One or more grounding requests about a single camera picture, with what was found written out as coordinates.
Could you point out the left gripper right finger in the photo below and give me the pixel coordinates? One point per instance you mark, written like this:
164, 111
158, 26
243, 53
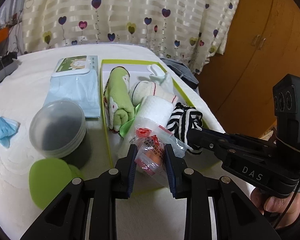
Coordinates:
183, 181

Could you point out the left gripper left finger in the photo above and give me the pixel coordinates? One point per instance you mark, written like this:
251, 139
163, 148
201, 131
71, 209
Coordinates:
118, 182

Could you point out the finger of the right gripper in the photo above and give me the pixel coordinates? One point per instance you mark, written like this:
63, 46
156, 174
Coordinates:
212, 133
197, 142

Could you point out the black white striped sock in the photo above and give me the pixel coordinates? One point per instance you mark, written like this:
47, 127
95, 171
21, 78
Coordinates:
182, 119

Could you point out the red snack plastic packet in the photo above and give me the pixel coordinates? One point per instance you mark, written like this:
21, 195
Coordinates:
151, 140

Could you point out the green rabbit towel roll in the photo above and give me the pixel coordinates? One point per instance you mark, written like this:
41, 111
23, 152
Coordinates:
116, 97

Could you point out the white mint sock bundle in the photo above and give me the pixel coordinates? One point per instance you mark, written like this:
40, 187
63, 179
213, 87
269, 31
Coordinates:
158, 76

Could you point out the right hand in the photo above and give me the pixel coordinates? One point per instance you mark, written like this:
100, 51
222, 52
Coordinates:
277, 205

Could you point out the white waffle towel roll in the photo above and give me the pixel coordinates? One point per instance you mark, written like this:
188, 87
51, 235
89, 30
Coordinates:
153, 110

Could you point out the white box green rim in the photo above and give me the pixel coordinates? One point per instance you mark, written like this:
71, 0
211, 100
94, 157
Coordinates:
138, 72

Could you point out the grey blue clothes pile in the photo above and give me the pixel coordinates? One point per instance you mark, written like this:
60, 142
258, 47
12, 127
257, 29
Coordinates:
182, 71

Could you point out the green plastic lid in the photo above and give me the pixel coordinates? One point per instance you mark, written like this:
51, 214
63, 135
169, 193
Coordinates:
47, 178

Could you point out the cream striped sock roll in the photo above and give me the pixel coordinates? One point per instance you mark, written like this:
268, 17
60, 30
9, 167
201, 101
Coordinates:
148, 88

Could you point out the round grey lidded container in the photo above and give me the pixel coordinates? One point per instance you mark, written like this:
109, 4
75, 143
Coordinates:
58, 129

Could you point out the wooden wardrobe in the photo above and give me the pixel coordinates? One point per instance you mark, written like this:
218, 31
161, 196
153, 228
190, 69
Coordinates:
263, 46

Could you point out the blue wet wipes pack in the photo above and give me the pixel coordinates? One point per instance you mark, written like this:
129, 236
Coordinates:
76, 79

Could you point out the heart pattern cream curtain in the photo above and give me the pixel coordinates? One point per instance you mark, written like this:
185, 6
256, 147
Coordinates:
189, 31

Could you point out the blue face mask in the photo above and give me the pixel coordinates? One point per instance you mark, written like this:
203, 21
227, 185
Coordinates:
8, 129

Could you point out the white plush bed cover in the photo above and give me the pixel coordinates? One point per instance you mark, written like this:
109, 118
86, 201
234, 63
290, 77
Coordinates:
22, 95

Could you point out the black grey VR headset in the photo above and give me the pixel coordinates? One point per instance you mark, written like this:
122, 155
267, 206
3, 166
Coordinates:
8, 64

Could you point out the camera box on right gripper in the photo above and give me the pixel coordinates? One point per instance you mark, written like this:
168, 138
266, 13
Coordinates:
286, 95

